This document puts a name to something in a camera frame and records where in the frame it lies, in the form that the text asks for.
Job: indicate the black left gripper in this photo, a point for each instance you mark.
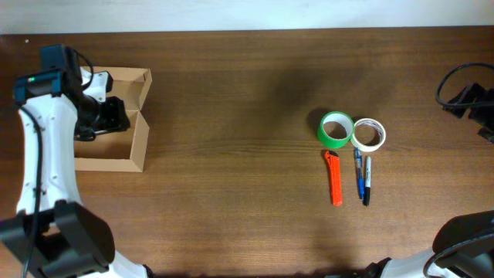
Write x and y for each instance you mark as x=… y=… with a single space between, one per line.
x=118 y=119

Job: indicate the green tape roll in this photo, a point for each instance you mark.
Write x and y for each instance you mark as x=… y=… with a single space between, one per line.
x=335 y=129

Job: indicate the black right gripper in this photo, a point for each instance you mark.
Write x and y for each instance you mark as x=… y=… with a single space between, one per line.
x=473 y=91

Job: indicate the brown cardboard box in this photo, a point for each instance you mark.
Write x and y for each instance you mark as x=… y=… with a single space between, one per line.
x=121 y=151

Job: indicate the black grey marker pen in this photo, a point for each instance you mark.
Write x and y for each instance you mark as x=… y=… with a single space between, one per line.
x=367 y=181

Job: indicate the blue ballpoint pen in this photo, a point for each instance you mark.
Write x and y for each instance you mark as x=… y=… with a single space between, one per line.
x=359 y=170

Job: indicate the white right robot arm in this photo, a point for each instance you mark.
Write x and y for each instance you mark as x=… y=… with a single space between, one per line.
x=463 y=246

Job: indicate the orange utility knife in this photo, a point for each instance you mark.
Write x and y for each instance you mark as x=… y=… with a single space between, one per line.
x=333 y=163

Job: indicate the cream masking tape roll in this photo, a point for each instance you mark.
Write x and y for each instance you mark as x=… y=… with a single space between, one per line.
x=369 y=135

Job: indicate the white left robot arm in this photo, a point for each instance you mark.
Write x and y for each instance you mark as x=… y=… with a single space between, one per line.
x=52 y=234

